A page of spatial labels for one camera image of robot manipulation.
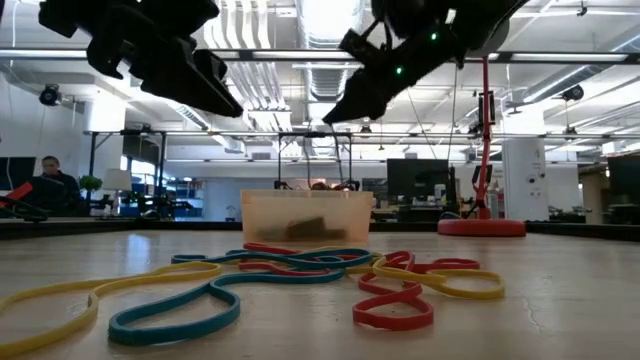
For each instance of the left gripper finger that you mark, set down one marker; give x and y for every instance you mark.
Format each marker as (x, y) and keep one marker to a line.
(190, 80)
(215, 65)

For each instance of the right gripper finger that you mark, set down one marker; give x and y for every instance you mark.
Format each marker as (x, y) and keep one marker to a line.
(362, 46)
(390, 75)

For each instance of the wide black rubber band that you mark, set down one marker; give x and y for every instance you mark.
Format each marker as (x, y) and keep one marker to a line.
(310, 229)

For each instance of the orange translucent plastic bin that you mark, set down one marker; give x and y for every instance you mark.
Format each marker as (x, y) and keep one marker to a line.
(280, 210)

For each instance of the red rubber band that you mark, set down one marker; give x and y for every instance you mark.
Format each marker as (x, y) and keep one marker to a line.
(395, 322)
(450, 263)
(265, 247)
(280, 270)

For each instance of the blue rubber band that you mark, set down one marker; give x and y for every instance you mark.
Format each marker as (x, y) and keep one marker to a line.
(325, 260)
(175, 334)

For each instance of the yellow rubber band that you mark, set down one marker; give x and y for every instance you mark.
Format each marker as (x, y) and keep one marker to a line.
(475, 294)
(50, 334)

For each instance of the black round ceiling fixture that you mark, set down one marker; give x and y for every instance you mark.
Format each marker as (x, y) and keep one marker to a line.
(573, 93)
(50, 95)

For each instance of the black computer monitor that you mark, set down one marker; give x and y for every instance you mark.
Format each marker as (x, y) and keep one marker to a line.
(415, 177)
(625, 175)
(15, 172)

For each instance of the blue storage shelf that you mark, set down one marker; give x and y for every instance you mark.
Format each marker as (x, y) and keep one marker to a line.
(187, 200)

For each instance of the white table lamp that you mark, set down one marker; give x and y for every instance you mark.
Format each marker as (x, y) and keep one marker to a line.
(117, 180)

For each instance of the overhead beam with light strip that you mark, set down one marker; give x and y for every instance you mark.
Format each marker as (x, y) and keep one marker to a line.
(575, 57)

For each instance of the small green potted plant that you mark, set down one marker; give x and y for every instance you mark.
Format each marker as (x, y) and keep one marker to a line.
(90, 183)

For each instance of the person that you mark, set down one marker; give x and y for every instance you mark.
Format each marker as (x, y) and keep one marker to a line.
(55, 190)

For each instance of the red desk lamp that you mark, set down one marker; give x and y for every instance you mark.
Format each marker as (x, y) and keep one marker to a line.
(480, 227)

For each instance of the red and black clamp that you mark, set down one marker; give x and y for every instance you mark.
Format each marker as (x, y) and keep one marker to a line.
(20, 191)

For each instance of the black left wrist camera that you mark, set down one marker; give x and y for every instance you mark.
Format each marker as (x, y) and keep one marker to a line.
(185, 12)

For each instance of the black metal frame stand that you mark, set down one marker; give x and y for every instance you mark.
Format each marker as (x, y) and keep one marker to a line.
(315, 134)
(93, 155)

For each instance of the black metal table frame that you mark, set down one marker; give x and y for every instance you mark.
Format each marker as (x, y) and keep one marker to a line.
(100, 227)

